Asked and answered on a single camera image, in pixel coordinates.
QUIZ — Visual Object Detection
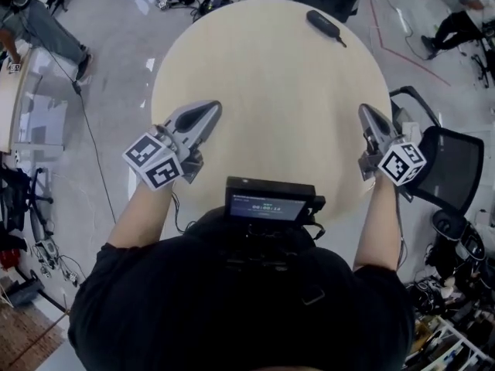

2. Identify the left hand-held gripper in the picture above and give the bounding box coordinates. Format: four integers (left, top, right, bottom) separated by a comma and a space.
122, 100, 224, 190

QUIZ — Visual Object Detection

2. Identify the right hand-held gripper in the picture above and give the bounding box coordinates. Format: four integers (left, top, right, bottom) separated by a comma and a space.
358, 104, 428, 201

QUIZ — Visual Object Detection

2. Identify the black case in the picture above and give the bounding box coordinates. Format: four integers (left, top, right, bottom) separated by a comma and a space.
306, 9, 347, 48

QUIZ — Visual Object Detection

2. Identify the person's right forearm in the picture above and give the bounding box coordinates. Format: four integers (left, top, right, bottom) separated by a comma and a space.
352, 175, 401, 272

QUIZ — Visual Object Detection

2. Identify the person's left forearm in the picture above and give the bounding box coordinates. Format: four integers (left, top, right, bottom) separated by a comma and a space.
107, 175, 174, 249

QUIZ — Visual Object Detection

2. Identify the black mesh cantilever chair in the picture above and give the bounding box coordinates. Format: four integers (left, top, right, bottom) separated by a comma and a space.
388, 86, 485, 216

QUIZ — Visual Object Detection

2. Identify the round wooden table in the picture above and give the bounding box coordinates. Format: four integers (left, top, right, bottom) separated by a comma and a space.
150, 0, 394, 243

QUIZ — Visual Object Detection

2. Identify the black chest-mounted screen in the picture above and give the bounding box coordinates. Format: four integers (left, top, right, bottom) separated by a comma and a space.
224, 175, 326, 223

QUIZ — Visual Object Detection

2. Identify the black bag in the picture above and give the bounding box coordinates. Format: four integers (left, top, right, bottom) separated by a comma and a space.
199, 0, 233, 18

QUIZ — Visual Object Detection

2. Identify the rectangular wooden desk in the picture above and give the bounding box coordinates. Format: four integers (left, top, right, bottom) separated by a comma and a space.
0, 46, 69, 156

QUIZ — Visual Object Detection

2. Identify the grey floor device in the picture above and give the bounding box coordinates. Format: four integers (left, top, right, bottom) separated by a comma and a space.
29, 203, 60, 264

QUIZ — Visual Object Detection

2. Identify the black swivel office chair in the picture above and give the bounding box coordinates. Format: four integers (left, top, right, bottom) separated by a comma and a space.
0, 164, 54, 243

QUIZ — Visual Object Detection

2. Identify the person's black shirt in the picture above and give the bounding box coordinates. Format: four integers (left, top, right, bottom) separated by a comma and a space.
67, 206, 417, 371

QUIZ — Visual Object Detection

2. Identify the white shelf unit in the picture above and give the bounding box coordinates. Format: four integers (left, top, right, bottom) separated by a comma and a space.
405, 315, 495, 371

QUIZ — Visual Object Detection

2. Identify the brown woven mat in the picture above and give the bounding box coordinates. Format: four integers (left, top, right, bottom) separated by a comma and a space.
0, 303, 65, 369

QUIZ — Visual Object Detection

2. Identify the thin black floor cable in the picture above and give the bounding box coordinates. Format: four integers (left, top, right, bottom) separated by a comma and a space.
386, 0, 431, 60

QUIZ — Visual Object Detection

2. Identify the long black floor cable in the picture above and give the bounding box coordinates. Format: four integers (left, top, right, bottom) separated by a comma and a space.
40, 39, 117, 223

